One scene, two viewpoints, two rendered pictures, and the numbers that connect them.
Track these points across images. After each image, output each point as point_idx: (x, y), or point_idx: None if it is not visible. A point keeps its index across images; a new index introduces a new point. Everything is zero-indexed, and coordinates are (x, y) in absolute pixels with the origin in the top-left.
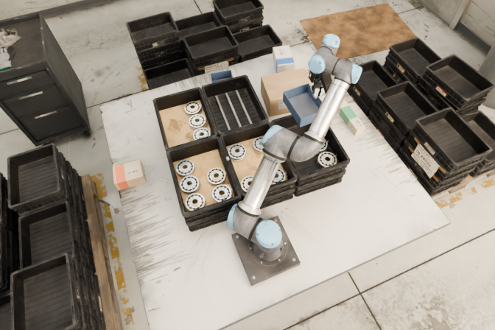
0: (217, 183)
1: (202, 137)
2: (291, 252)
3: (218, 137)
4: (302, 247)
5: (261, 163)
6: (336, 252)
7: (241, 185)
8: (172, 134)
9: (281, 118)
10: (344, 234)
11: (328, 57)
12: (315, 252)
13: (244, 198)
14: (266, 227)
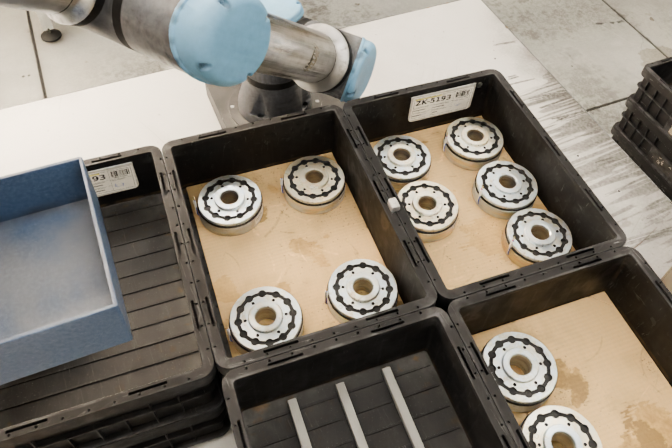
0: (418, 181)
1: (513, 348)
2: (221, 94)
3: (443, 293)
4: (192, 122)
5: (276, 25)
6: (114, 113)
7: (343, 174)
8: (646, 395)
9: (159, 381)
10: (77, 144)
11: None
12: (163, 114)
13: (332, 50)
14: (276, 13)
